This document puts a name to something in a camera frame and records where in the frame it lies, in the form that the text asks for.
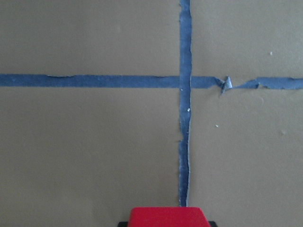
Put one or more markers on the red block middle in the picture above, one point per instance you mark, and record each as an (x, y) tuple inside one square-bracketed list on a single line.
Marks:
[(167, 217)]

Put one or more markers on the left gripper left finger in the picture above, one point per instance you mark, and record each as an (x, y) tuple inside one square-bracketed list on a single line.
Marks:
[(123, 224)]

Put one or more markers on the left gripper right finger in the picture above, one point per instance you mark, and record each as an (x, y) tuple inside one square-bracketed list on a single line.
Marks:
[(212, 223)]

